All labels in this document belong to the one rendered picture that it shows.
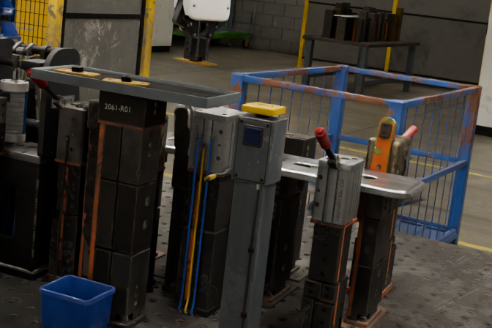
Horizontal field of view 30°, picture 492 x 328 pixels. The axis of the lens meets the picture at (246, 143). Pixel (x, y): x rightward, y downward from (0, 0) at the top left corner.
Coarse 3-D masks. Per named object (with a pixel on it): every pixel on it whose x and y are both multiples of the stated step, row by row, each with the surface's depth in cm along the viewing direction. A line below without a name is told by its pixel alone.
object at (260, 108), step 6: (252, 102) 161; (258, 102) 162; (246, 108) 157; (252, 108) 157; (258, 108) 156; (264, 108) 156; (270, 108) 156; (276, 108) 157; (282, 108) 159; (258, 114) 158; (264, 114) 156; (270, 114) 156; (276, 114) 157
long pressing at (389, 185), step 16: (288, 160) 196; (304, 160) 198; (288, 176) 185; (304, 176) 184; (368, 176) 190; (384, 176) 190; (400, 176) 192; (368, 192) 179; (384, 192) 177; (400, 192) 177; (416, 192) 181
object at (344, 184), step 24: (360, 168) 173; (336, 192) 169; (312, 216) 172; (336, 216) 170; (336, 240) 171; (312, 264) 174; (336, 264) 172; (312, 288) 174; (336, 288) 173; (312, 312) 175; (336, 312) 176
